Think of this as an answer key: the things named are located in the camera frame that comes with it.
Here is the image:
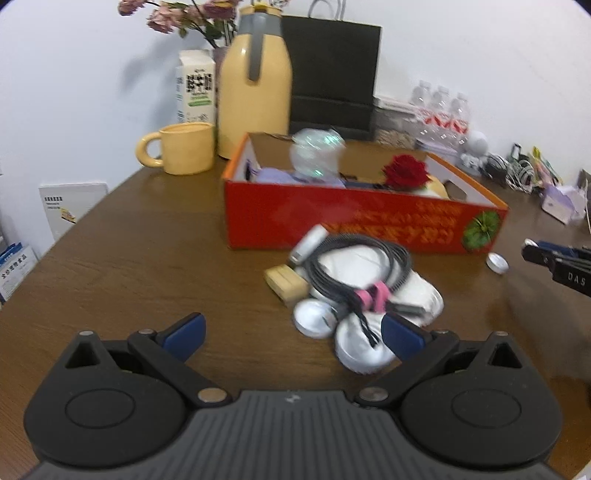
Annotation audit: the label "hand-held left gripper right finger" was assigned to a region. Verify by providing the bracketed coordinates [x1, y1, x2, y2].
[355, 311, 525, 409]

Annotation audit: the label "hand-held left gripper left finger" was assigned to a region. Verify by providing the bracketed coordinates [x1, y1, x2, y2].
[67, 311, 232, 409]

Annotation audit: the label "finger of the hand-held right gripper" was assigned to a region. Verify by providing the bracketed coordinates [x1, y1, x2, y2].
[538, 241, 591, 259]
[522, 239, 561, 273]

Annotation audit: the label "round white lid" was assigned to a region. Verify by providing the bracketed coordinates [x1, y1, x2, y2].
[333, 316, 398, 374]
[293, 298, 340, 340]

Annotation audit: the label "white face mask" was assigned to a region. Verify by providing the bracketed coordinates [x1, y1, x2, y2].
[307, 244, 445, 324]

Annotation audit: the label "black cable coil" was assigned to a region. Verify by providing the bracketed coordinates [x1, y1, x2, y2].
[305, 233, 414, 347]

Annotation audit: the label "small beige box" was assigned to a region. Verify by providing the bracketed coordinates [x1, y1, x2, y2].
[264, 264, 309, 306]

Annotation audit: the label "white usb stick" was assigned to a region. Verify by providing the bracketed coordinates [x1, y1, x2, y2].
[288, 224, 329, 266]

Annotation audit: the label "red cardboard box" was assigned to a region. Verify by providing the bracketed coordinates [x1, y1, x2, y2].
[221, 131, 510, 256]

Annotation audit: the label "red rose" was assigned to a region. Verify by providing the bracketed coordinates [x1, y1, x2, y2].
[381, 154, 431, 191]

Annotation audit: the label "purple knitted cloth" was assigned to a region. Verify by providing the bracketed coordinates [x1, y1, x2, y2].
[252, 167, 347, 189]

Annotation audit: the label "iridescent plastic bag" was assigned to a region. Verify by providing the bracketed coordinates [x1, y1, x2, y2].
[288, 128, 348, 182]

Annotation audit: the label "purple tissue box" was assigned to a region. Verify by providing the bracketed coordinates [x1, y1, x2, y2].
[541, 182, 588, 226]

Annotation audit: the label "yellow green packets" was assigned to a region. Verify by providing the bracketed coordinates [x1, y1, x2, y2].
[531, 147, 561, 183]

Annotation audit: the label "white robot toy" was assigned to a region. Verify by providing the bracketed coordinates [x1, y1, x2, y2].
[462, 130, 491, 169]

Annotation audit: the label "grey printed tin box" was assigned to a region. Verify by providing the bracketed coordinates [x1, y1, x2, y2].
[416, 136, 465, 166]

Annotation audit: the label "white booklet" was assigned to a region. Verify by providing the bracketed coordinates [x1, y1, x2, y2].
[38, 182, 109, 243]

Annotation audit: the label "blue and white box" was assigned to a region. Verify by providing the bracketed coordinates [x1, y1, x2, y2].
[0, 241, 40, 303]

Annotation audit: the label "yellow mug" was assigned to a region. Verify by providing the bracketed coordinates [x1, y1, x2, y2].
[135, 122, 217, 176]

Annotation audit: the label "clear seed container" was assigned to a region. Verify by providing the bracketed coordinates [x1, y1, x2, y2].
[372, 95, 423, 149]

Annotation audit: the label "yellow thermos jug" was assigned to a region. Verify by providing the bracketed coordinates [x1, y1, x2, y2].
[216, 2, 294, 160]

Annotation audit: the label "white milk carton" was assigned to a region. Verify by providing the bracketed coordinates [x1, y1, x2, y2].
[175, 49, 218, 125]

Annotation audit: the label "black paper bag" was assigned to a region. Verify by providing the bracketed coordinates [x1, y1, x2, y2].
[281, 0, 383, 141]

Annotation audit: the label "pinkish flower vase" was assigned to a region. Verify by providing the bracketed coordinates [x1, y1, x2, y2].
[212, 45, 232, 79]

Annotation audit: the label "dried pink flowers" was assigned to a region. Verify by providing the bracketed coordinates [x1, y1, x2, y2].
[117, 0, 245, 49]

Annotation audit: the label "tangle of cables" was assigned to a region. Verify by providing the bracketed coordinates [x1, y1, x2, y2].
[480, 152, 539, 195]

